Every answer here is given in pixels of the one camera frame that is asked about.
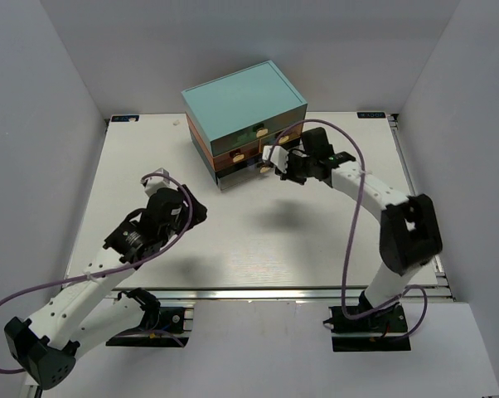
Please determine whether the blue label sticker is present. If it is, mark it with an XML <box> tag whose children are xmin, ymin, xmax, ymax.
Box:
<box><xmin>356</xmin><ymin>111</ymin><xmax>386</xmax><ymax>119</ymax></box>
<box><xmin>110</xmin><ymin>114</ymin><xmax>139</xmax><ymax>123</ymax></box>

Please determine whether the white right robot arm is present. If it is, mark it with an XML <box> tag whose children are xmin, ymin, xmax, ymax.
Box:
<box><xmin>263</xmin><ymin>128</ymin><xmax>443</xmax><ymax>312</ymax></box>

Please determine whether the left blue label sticker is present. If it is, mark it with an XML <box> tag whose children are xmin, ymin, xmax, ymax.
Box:
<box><xmin>110</xmin><ymin>114</ymin><xmax>139</xmax><ymax>123</ymax></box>

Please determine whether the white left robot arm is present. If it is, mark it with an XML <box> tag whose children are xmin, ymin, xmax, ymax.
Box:
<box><xmin>4</xmin><ymin>186</ymin><xmax>207</xmax><ymax>390</ymax></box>

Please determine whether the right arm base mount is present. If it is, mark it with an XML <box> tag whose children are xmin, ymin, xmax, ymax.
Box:
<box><xmin>322</xmin><ymin>304</ymin><xmax>411</xmax><ymax>352</ymax></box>

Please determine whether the right blue label sticker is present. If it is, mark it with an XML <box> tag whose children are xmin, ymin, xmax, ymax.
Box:
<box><xmin>356</xmin><ymin>111</ymin><xmax>386</xmax><ymax>119</ymax></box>

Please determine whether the teal drawer cabinet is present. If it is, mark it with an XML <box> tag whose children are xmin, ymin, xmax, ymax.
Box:
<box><xmin>182</xmin><ymin>61</ymin><xmax>308</xmax><ymax>184</ymax></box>

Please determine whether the aluminium table right rail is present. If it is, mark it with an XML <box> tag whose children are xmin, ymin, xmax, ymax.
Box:
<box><xmin>387</xmin><ymin>114</ymin><xmax>450</xmax><ymax>289</ymax></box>

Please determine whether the transparent wide bottom drawer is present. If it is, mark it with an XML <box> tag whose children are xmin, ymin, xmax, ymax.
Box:
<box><xmin>216</xmin><ymin>158</ymin><xmax>272</xmax><ymax>191</ymax></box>

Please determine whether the aluminium table rail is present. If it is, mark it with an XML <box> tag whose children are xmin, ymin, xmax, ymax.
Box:
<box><xmin>108</xmin><ymin>285</ymin><xmax>445</xmax><ymax>302</ymax></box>
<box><xmin>387</xmin><ymin>114</ymin><xmax>450</xmax><ymax>289</ymax></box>

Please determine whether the aluminium table front rail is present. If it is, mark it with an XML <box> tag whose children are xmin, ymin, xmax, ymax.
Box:
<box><xmin>108</xmin><ymin>285</ymin><xmax>445</xmax><ymax>302</ymax></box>

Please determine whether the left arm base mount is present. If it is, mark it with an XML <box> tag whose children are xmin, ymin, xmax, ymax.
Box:
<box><xmin>105</xmin><ymin>288</ymin><xmax>194</xmax><ymax>348</ymax></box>

